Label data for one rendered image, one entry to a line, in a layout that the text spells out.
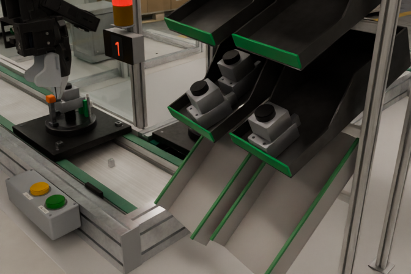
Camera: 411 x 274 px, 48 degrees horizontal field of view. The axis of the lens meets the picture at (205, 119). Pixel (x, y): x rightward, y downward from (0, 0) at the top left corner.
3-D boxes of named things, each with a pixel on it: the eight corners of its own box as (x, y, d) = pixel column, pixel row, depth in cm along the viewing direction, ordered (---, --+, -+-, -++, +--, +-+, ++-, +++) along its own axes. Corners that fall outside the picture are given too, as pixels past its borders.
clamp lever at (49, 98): (51, 123, 125) (48, 97, 122) (48, 121, 126) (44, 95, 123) (63, 120, 127) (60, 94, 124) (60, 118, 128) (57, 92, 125)
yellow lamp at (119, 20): (122, 27, 115) (120, 7, 113) (110, 24, 118) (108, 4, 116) (137, 24, 118) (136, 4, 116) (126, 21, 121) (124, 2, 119)
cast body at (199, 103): (202, 132, 77) (187, 101, 73) (191, 120, 81) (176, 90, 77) (243, 106, 79) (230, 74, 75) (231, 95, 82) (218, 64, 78)
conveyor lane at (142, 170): (134, 249, 100) (131, 211, 96) (-21, 129, 154) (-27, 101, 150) (223, 196, 119) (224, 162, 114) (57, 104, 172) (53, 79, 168)
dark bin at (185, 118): (214, 144, 75) (198, 111, 70) (172, 116, 85) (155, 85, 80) (328, 47, 83) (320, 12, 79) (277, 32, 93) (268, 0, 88)
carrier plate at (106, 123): (55, 162, 116) (54, 155, 115) (13, 132, 132) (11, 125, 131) (131, 131, 132) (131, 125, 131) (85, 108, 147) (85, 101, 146)
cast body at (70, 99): (62, 113, 125) (59, 89, 122) (54, 109, 128) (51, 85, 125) (89, 104, 130) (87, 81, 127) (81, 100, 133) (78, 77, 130)
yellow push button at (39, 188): (36, 201, 101) (35, 193, 100) (27, 194, 103) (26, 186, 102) (53, 194, 103) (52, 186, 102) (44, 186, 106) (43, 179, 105)
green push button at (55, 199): (52, 214, 96) (51, 207, 95) (43, 207, 99) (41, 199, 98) (70, 207, 99) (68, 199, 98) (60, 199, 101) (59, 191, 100)
